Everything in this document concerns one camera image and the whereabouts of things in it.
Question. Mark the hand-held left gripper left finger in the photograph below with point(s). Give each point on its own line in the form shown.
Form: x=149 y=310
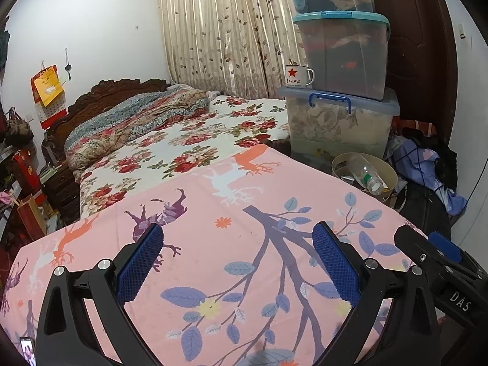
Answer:
x=139 y=263

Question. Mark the beige waste basket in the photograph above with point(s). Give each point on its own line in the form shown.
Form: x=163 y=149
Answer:
x=388 y=175

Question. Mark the carved wooden headboard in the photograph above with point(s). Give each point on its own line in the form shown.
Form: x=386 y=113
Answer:
x=95 y=93

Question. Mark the purple cloth pile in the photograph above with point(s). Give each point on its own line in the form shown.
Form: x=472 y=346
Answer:
x=415 y=160

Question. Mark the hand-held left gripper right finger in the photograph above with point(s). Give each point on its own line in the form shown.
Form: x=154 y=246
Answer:
x=337 y=265

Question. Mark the white enamel mug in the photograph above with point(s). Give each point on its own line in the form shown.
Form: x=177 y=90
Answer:
x=295 y=76

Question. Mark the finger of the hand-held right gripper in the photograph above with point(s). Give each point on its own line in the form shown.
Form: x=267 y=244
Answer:
x=419 y=251
x=446 y=246

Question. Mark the red gift bag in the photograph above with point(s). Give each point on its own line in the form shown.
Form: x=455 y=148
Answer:
x=32 y=217
x=26 y=169

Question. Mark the brown handbag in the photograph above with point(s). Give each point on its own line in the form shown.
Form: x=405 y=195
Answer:
x=17 y=129

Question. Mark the white light switch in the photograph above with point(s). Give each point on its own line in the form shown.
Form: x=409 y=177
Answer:
x=461 y=31

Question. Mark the red yellow wall calendar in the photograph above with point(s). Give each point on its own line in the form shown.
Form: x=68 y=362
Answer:
x=47 y=91

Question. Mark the clear plastic bottle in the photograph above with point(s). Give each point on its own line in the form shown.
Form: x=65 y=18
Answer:
x=364 y=173

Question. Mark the dark wooden nightstand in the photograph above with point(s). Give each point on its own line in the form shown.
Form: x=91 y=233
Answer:
x=61 y=194

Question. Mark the clear storage box blue latch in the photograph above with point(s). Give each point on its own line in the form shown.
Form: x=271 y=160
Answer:
x=339 y=129

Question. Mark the floral quilt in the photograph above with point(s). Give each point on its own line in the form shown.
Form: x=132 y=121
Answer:
x=133 y=118

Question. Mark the pink printed tablecloth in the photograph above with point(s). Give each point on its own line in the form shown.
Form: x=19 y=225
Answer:
x=213 y=255

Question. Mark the black bag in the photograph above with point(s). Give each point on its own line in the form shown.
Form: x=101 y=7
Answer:
x=423 y=209

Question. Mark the dark wooden door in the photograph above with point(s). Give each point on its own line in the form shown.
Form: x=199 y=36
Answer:
x=419 y=45

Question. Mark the beige leaf print curtain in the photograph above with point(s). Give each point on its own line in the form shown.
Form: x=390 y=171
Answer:
x=228 y=26

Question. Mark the black smartphone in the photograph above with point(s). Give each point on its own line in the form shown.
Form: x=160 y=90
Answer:
x=28 y=352

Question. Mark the black hanging ornament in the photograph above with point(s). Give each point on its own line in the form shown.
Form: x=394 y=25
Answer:
x=68 y=66

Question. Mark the floral bedsheet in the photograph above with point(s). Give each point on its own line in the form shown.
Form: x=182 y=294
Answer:
x=190 y=145

